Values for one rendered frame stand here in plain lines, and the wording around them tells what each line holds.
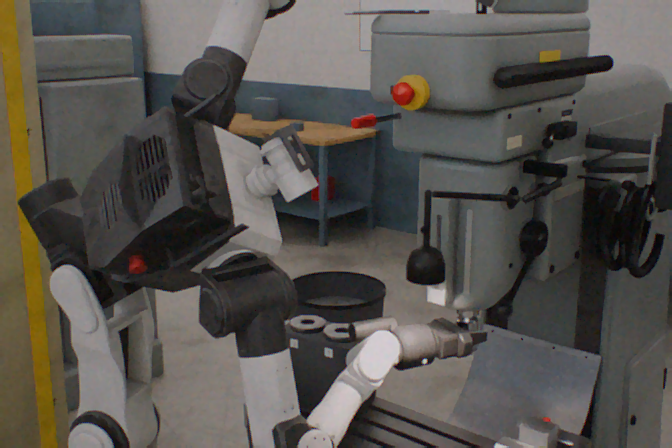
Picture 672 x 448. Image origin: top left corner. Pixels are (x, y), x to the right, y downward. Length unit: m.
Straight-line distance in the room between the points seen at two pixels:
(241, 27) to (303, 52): 5.83
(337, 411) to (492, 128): 0.59
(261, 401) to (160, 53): 7.69
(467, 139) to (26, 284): 1.91
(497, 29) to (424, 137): 0.27
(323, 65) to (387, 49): 5.87
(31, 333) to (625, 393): 1.98
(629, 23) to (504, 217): 4.45
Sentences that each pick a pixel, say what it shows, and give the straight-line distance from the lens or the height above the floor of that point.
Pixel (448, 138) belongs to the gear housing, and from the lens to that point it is 1.50.
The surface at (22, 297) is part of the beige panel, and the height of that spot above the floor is 0.92.
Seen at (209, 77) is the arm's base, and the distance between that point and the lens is 1.55.
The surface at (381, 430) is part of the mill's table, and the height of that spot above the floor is 0.94.
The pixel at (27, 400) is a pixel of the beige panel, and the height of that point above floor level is 0.54.
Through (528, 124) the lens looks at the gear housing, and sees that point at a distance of 1.54.
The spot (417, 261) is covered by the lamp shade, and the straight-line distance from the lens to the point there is 1.45.
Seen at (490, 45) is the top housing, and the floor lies 1.84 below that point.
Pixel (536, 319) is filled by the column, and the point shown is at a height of 1.15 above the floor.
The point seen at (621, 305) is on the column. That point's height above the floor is 1.22.
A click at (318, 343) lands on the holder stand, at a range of 1.95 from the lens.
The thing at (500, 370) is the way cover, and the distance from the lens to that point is 2.12.
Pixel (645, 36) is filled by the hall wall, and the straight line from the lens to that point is 5.90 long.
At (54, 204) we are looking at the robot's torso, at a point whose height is 1.52.
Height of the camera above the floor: 1.91
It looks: 15 degrees down
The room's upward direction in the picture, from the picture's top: straight up
